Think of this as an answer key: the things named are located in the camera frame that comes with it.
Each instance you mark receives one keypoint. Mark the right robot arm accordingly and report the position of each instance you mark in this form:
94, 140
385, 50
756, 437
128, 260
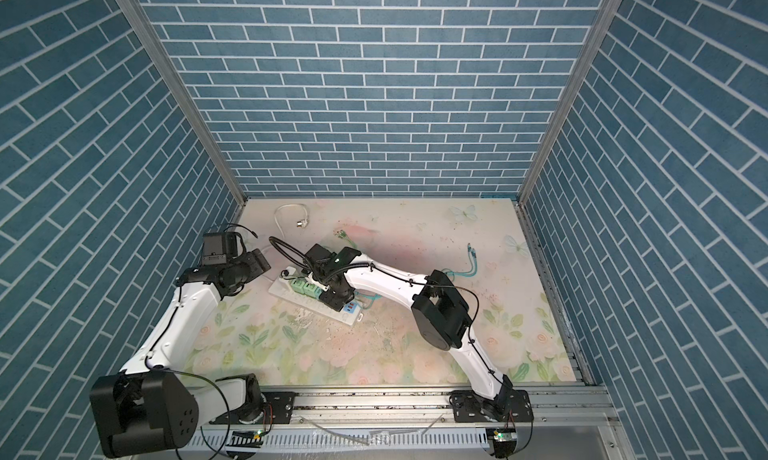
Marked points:
441, 314

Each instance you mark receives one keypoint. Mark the light green charger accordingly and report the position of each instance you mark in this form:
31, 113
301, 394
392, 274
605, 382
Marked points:
299, 286
312, 290

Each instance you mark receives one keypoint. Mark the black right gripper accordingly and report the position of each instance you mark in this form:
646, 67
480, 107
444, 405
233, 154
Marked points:
333, 303

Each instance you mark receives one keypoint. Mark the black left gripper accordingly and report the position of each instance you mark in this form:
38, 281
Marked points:
256, 262

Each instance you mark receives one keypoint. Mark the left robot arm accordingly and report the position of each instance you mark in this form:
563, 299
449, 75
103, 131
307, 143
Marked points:
145, 407

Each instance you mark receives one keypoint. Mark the white multicolour power strip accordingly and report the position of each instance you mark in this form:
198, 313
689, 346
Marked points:
348, 315

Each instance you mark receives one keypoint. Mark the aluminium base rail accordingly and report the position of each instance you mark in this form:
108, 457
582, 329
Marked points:
566, 422

